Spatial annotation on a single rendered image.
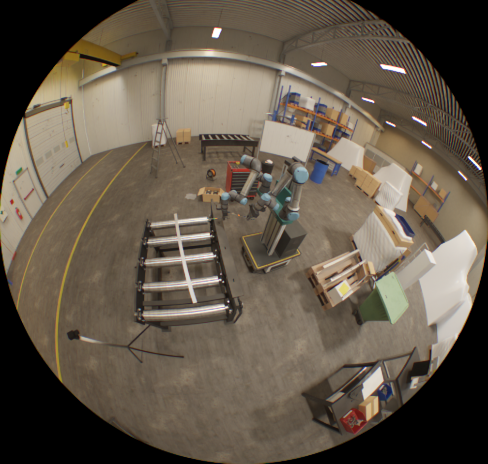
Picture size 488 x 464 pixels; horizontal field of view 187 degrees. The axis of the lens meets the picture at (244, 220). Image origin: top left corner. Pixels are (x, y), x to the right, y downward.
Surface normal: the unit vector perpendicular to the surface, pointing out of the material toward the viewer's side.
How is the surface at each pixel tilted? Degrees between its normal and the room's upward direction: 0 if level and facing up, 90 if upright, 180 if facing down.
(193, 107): 90
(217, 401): 0
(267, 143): 90
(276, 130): 90
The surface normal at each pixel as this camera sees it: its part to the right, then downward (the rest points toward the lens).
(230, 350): 0.13, -0.72
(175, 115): 0.28, 0.69
